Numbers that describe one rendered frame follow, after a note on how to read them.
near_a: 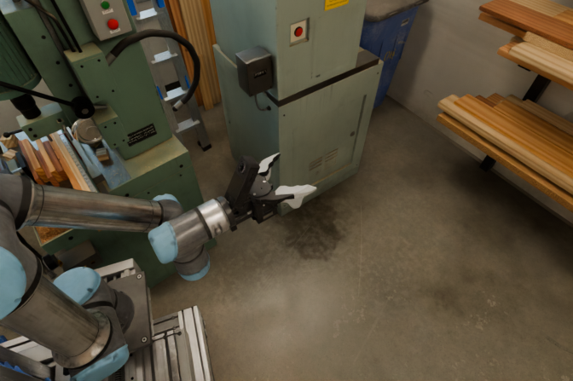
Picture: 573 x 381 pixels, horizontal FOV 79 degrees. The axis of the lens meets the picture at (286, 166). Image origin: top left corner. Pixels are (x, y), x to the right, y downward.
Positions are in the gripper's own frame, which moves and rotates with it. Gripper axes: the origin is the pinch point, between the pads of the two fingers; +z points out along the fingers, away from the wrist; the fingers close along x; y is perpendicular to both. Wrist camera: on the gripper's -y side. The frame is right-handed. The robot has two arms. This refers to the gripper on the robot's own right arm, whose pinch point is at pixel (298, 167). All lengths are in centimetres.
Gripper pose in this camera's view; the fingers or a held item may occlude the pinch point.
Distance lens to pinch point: 80.7
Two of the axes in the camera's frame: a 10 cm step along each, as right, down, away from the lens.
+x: 5.5, 5.3, -6.4
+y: 0.8, 7.4, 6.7
